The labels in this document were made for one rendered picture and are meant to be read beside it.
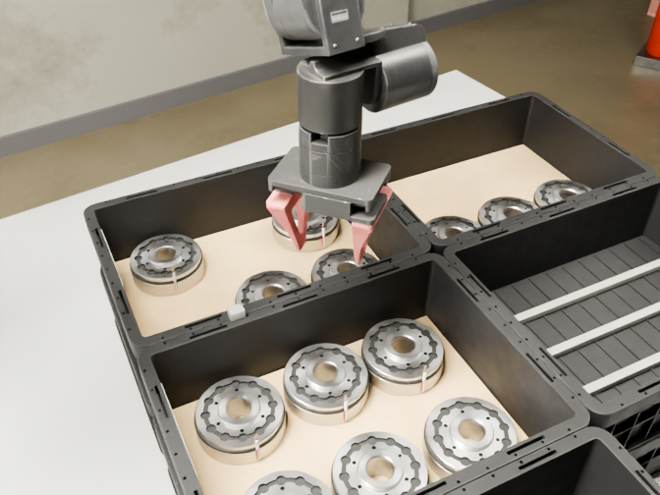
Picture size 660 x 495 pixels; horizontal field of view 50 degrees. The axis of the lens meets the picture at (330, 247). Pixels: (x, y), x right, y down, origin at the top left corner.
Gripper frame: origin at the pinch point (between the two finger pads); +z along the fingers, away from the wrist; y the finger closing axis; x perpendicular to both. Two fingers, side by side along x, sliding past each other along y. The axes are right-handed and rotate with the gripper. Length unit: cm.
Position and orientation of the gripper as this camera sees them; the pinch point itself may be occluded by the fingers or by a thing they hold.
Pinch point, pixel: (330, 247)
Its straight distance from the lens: 71.5
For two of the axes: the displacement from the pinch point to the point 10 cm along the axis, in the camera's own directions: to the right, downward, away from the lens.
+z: 0.0, 7.8, 6.3
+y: -9.4, -2.2, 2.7
